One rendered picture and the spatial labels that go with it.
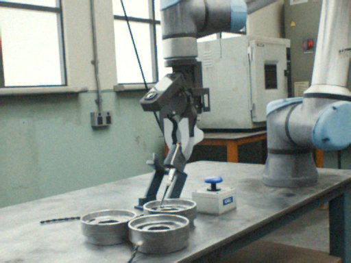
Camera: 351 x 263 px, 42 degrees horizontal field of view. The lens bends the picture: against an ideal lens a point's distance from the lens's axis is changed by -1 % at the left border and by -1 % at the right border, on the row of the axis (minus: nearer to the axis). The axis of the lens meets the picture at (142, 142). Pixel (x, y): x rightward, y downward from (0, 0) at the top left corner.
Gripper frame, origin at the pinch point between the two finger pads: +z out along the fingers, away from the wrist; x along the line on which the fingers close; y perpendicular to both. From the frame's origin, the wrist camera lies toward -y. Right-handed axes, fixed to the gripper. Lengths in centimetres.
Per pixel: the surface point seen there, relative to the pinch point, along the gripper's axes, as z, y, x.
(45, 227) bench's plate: 13.0, -24.1, 16.5
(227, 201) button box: 10.8, 6.4, -7.6
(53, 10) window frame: -67, 83, 165
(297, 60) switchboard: -40, 355, 151
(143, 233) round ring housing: 9.4, -23.2, -12.0
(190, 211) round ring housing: 9.7, -7.8, -9.0
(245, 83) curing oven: -18, 187, 103
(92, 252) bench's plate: 13.1, -27.6, -3.9
